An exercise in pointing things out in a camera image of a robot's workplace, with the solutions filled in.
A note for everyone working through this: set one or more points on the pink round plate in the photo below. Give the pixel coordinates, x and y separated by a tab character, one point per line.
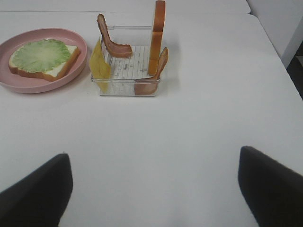
17	83

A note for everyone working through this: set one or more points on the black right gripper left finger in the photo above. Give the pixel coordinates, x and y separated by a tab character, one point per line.
39	199

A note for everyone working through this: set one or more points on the bread slice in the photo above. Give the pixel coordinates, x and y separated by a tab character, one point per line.
52	75
156	35

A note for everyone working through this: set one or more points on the clear right plastic tray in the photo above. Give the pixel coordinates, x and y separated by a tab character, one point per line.
129	76

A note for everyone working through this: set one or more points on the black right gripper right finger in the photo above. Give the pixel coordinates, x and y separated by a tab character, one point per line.
272	191

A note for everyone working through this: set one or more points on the yellow cheese slice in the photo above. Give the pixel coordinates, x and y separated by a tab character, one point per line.
97	64

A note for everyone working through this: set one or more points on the green lettuce leaf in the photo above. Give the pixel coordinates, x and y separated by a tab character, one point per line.
41	56

